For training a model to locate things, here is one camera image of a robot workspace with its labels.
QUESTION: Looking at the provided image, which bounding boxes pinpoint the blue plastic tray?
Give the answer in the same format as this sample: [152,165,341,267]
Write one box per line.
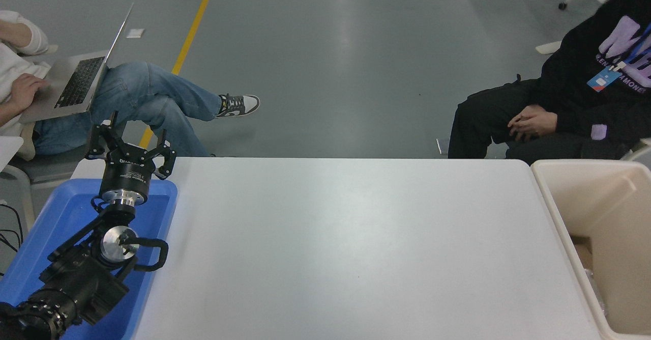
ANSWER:
[0,179,179,340]

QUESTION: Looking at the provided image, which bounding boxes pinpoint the black cables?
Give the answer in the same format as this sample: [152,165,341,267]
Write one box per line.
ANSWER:
[0,203,23,254]

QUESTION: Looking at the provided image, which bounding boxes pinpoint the silver laptop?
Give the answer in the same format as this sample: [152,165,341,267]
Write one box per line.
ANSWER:
[19,3,135,124]

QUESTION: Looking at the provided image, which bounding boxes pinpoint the person with laptop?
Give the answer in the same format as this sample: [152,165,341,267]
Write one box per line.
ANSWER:
[0,10,261,158]

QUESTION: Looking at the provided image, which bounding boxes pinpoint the blue id badge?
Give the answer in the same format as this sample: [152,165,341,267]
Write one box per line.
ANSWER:
[587,68,622,92]

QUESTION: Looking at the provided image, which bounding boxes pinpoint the brown cardboard piece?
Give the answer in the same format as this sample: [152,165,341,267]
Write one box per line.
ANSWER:
[570,236,594,270]

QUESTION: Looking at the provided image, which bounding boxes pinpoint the clear plastic wrap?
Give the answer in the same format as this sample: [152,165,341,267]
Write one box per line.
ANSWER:
[582,266,609,316]

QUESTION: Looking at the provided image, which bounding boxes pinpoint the white table corner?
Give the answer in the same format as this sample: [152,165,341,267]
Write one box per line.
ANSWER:
[0,136,24,173]

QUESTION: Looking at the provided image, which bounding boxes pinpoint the seated person with badge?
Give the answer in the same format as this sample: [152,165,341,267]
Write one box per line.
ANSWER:
[448,0,651,160]

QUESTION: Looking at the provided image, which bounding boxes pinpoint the large pale bin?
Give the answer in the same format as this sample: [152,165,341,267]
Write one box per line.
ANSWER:
[530,159,651,340]

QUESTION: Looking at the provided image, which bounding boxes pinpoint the person's hand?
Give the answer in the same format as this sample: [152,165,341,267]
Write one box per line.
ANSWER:
[10,73,51,113]
[508,105,548,131]
[512,112,558,143]

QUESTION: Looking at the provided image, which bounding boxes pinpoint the white chair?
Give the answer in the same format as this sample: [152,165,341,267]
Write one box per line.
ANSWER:
[625,136,651,172]

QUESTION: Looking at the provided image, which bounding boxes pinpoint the grey chair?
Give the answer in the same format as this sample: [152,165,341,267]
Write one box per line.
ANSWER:
[0,144,92,229]

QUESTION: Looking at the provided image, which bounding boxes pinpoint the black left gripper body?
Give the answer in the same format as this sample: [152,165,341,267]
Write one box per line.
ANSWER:
[100,147,156,196]

